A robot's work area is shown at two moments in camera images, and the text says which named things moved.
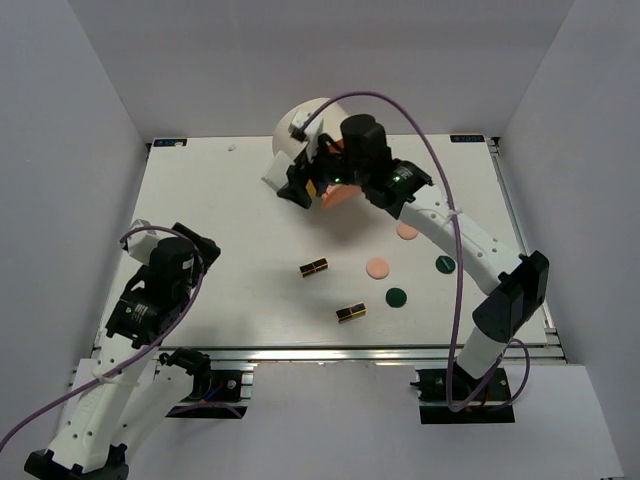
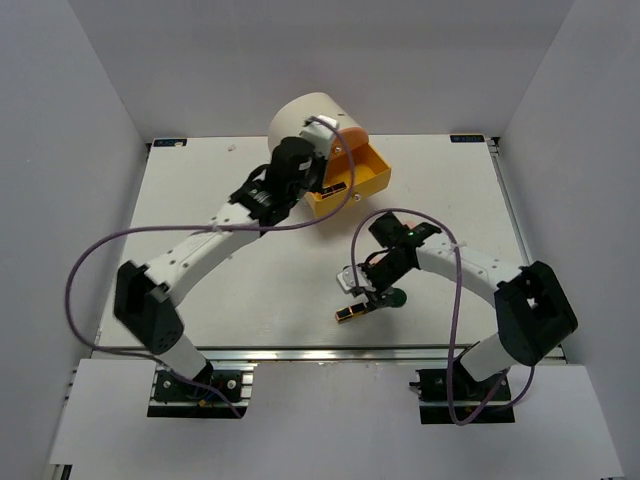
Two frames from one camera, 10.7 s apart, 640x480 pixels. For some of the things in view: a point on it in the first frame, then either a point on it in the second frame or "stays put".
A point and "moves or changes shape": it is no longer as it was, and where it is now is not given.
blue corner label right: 467,138 stays put
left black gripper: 210,250 -> 320,164
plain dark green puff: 396,297 stays put
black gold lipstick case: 351,312 stays put
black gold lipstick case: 313,267 moves or changes shape
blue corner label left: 169,142 stays put
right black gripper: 298,176 -> 372,296
